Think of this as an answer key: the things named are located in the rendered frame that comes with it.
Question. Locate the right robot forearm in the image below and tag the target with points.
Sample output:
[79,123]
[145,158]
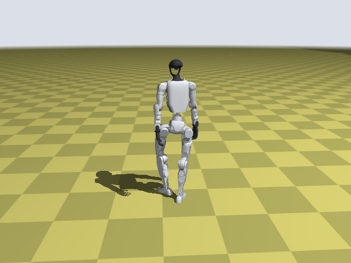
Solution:
[194,115]

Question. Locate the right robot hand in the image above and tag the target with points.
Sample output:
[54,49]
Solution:
[195,130]

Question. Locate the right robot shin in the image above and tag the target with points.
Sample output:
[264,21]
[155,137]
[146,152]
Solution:
[182,178]

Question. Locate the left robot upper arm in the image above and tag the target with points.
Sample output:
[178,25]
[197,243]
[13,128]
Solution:
[160,94]

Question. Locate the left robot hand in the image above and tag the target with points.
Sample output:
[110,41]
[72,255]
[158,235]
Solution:
[157,135]

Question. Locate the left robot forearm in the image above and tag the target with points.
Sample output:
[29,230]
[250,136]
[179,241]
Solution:
[157,115]

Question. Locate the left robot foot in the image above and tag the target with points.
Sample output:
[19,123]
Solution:
[167,192]

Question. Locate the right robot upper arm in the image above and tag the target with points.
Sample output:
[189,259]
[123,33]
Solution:
[192,94]

